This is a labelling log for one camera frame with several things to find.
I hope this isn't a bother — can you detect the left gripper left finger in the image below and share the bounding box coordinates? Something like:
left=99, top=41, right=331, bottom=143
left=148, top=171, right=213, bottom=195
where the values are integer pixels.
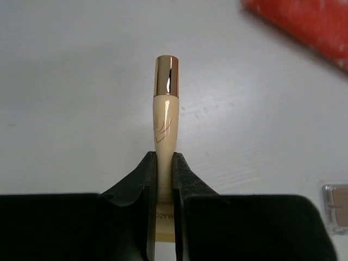
left=1, top=152, right=157, bottom=260

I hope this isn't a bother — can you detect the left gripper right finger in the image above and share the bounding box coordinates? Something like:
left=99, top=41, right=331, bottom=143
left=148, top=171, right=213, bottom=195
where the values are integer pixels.
left=172, top=153, right=338, bottom=260

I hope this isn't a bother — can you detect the cream gold cosmetic tube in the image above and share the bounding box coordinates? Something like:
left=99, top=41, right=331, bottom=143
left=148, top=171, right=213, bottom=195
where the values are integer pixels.
left=153, top=55, right=179, bottom=243

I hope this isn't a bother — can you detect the red white garment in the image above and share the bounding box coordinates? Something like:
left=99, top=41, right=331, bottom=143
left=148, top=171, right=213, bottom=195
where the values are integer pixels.
left=240, top=1, right=347, bottom=79

